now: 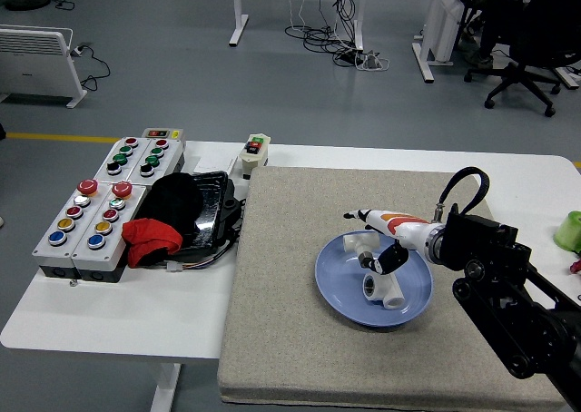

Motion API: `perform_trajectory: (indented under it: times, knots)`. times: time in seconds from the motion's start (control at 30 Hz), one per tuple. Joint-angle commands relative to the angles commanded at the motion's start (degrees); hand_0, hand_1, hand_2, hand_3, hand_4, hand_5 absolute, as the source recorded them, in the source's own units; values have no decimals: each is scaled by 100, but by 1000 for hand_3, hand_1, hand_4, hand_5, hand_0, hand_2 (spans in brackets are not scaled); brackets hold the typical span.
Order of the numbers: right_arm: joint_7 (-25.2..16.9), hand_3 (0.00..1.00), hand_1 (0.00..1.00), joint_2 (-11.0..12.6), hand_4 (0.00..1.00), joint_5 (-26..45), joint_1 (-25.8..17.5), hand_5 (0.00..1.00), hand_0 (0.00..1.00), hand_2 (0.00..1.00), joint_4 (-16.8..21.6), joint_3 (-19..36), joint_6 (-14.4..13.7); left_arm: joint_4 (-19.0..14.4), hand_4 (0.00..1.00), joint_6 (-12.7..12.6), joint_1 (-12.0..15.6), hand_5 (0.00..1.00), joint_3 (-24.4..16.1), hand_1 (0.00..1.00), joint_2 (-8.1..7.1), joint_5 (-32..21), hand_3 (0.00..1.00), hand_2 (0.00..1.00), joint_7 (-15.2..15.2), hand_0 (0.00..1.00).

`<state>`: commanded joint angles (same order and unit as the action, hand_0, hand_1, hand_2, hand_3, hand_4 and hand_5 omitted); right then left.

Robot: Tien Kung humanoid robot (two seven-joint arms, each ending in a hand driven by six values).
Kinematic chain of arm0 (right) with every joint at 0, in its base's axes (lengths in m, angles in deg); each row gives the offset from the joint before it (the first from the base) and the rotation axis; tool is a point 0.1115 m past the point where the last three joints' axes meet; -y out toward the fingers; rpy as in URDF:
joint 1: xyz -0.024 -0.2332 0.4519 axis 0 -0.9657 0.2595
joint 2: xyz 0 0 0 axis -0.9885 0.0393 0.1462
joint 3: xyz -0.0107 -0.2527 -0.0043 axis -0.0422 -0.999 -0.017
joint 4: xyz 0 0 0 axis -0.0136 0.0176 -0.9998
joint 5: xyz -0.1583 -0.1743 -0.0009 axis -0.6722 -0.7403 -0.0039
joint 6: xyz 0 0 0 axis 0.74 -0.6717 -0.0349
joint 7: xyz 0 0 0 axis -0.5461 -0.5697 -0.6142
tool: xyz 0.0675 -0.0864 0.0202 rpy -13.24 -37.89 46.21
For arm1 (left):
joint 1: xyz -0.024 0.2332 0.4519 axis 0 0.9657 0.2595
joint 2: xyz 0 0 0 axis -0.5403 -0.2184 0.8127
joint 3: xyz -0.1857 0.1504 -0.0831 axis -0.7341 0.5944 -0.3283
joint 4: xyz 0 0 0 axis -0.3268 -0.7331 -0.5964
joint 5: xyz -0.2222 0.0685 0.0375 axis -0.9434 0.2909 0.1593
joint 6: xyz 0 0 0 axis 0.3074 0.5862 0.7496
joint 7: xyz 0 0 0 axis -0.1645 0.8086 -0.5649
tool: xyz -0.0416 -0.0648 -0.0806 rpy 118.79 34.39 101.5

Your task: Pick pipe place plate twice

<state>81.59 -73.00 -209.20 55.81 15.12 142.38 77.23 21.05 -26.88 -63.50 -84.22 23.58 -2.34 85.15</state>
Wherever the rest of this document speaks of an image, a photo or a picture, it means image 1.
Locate small grey rocker switch box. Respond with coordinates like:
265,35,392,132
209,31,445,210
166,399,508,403
141,127,185,141

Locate black cloth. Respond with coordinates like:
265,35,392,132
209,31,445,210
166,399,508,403
135,172,205,231

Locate white paper sheet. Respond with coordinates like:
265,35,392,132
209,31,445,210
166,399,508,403
183,155,241,177

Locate blue plate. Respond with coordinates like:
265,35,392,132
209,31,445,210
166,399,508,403
314,230,434,331

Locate white desk leg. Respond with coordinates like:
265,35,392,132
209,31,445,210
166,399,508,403
349,0,367,53
228,0,250,47

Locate button box green buttons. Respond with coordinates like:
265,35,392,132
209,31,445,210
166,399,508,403
93,135,153,181
124,138,187,184

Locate white table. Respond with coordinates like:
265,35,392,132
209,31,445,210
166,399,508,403
0,139,581,412

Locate black device with cables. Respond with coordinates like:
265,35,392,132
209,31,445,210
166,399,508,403
217,192,247,250

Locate large white tee pipe fitting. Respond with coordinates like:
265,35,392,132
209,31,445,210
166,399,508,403
361,266,406,312

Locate grey-brown mat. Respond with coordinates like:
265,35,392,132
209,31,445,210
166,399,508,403
217,165,571,407

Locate black plastic tray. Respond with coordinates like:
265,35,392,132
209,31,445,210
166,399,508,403
135,170,237,259

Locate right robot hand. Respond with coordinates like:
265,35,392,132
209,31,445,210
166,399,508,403
342,207,439,277

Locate white connector coloured wires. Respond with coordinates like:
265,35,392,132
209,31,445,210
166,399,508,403
163,248,228,273

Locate button box red mushroom button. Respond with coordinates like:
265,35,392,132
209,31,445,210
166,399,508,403
71,181,149,282
32,179,113,280

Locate white switch box green red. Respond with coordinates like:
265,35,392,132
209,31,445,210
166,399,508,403
238,133,273,181

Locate black office chair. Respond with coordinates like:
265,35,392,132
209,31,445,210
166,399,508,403
462,0,581,118

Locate black heater power cord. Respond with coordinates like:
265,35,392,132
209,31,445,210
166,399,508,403
72,43,112,92

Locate white desk side panel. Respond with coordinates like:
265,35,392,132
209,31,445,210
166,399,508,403
411,0,467,84

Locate green cup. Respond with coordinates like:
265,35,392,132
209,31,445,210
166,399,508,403
553,211,581,252

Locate tangled floor cables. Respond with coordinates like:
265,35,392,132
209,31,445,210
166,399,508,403
284,0,391,73

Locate person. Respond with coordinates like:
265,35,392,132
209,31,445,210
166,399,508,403
462,0,546,66

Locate white panel heater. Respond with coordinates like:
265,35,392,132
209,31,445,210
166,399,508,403
0,25,88,109

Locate white tee pipe metal thread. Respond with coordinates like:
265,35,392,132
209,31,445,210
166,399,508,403
342,231,380,270

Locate red cloth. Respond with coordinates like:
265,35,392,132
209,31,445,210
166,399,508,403
121,218,183,269

